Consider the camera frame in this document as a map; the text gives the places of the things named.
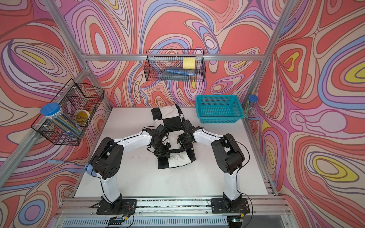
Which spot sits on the blue lid straw jar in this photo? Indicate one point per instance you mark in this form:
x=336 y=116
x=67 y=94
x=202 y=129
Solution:
x=58 y=119

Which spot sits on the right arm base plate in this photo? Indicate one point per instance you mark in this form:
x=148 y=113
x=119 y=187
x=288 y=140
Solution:
x=238 y=206

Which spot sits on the aluminium rail front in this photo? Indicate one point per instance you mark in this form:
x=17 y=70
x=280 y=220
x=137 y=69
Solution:
x=170 y=206

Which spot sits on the yellow sticky note pad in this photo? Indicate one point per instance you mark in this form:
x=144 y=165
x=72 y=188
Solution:
x=189 y=63

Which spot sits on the teal plastic basket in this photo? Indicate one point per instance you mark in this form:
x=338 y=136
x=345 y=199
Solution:
x=219 y=109

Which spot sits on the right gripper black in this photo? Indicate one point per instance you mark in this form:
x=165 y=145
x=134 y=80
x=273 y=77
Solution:
x=179 y=139

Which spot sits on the left wire basket black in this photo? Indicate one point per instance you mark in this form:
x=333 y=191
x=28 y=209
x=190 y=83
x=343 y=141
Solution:
x=72 y=97

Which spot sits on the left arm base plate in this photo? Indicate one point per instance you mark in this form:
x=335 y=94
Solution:
x=119 y=207

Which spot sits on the blue lid corner jar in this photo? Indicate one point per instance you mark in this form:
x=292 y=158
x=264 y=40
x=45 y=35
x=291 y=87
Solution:
x=252 y=99

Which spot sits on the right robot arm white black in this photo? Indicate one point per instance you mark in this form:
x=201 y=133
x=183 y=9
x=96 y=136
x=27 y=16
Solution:
x=227 y=153

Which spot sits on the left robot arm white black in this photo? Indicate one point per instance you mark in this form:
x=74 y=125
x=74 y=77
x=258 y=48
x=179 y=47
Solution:
x=107 y=158

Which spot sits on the black white checkered pillowcase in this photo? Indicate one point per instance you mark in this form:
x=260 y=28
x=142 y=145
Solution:
x=172 y=117

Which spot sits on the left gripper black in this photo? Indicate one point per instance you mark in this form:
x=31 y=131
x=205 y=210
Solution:
x=166 y=153

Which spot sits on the wire basket black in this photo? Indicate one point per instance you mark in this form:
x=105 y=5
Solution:
x=72 y=97
x=158 y=60

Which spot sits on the yellow tape roll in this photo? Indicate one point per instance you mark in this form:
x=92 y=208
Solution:
x=81 y=117

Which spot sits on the back wire basket black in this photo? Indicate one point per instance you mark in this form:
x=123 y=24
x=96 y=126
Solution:
x=158 y=60

